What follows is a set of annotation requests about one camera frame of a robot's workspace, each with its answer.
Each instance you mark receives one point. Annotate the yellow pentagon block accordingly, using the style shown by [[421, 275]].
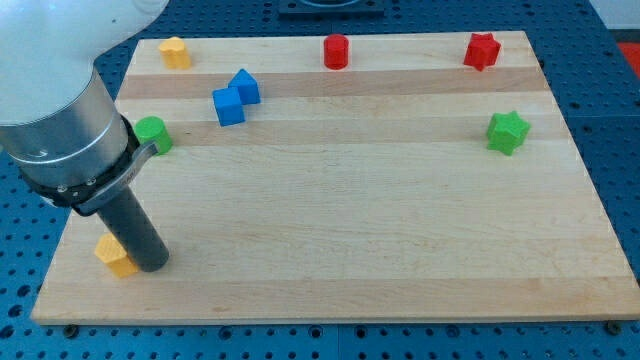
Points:
[[113, 255]]

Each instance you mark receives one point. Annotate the wooden board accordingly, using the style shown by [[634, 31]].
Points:
[[361, 195]]

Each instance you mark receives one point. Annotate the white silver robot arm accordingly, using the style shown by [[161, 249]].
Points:
[[58, 121]]

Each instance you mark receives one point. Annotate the blue triangular prism block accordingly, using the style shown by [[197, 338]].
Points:
[[247, 87]]

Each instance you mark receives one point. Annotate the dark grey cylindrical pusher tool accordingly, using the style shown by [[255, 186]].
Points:
[[128, 222]]

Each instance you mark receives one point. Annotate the blue cube block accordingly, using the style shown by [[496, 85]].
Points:
[[228, 106]]

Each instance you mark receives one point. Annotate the yellow heart block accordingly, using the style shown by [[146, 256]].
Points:
[[174, 53]]

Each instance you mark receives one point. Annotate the green cylinder block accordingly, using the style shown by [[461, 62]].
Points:
[[153, 129]]

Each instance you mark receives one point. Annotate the green star block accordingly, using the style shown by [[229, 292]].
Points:
[[506, 132]]

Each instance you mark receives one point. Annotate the red star block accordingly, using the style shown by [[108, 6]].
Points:
[[482, 51]]

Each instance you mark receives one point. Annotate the red cylinder block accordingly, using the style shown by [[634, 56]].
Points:
[[336, 51]]

